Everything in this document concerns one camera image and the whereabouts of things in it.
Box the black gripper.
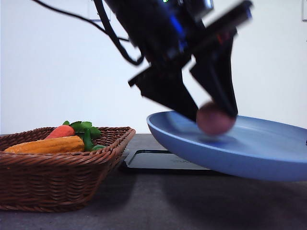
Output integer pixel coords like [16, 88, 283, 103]
[108, 0, 254, 121]

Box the brown egg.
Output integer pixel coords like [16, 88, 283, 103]
[196, 103, 236, 135]

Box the blue plastic plate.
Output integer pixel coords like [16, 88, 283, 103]
[147, 111, 307, 182]

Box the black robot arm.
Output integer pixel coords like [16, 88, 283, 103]
[107, 0, 253, 122]

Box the brown wicker basket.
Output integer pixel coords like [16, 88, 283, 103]
[0, 126, 136, 213]

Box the black rectangular tray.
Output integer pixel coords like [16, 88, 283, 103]
[123, 149, 206, 170]

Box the green toy chili pepper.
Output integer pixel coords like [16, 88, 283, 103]
[83, 127, 105, 151]

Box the orange toy carrot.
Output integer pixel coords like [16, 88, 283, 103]
[45, 121, 93, 139]

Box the yellow toy corn cob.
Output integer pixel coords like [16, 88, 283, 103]
[5, 136, 85, 154]

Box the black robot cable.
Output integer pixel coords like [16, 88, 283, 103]
[32, 0, 144, 65]

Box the white wall socket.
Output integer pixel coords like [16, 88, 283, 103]
[90, 0, 111, 22]

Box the white wall switch plate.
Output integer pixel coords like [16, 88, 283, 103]
[301, 0, 307, 23]

